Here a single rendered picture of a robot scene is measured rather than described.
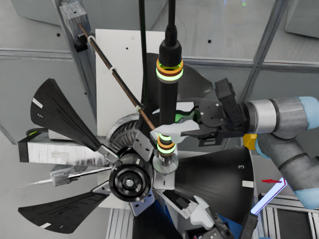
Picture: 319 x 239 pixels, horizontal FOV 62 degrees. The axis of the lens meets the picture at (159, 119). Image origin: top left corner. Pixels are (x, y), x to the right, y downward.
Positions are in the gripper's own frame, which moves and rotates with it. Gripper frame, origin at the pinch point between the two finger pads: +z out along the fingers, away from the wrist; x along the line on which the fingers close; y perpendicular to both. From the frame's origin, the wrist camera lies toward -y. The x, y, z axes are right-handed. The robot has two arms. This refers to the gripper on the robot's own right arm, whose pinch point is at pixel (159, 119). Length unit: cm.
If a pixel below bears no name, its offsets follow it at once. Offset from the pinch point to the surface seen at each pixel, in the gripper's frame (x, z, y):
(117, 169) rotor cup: -0.5, 11.4, 20.9
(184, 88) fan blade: 12.7, -8.0, 5.1
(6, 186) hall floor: 55, 109, 147
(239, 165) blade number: -0.6, -24.2, 26.2
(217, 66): 65, -37, 48
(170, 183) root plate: -3.2, -3.2, 28.2
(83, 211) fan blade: -4.2, 24.8, 41.4
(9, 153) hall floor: 83, 112, 147
